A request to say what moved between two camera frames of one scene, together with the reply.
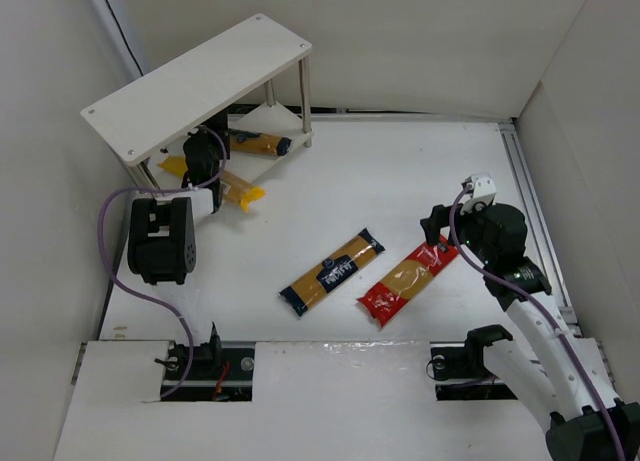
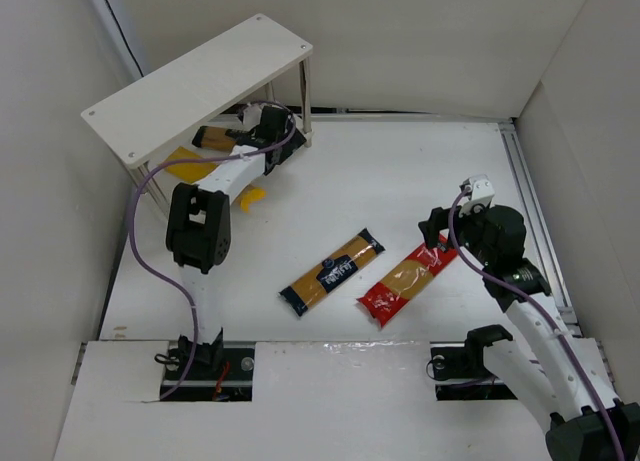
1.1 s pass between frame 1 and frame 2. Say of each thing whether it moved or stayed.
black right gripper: stayed
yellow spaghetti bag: stayed
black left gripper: moved
